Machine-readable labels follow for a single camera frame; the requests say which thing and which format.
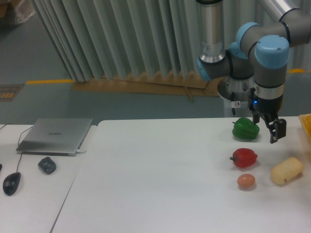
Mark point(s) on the grey folding curtain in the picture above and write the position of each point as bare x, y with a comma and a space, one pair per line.
96, 38

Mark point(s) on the green bell pepper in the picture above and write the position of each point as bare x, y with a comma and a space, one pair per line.
245, 129

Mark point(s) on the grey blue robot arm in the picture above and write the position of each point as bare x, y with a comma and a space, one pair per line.
261, 53

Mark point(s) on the silver laptop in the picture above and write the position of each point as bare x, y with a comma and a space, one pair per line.
55, 136

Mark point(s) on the yellow basket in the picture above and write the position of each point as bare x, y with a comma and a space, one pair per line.
306, 124

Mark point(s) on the red bell pepper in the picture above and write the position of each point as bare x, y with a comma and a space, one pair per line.
244, 157

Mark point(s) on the black computer mouse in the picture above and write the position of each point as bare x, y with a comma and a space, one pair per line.
11, 183

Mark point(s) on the small black plastic object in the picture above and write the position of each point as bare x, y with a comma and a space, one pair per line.
47, 165

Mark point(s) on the beige bread loaf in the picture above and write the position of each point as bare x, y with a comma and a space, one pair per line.
286, 170

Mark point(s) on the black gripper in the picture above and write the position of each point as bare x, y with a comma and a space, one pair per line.
267, 109

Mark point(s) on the brown egg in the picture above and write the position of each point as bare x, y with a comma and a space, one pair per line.
246, 181

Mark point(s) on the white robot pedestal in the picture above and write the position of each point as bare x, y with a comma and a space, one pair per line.
235, 95

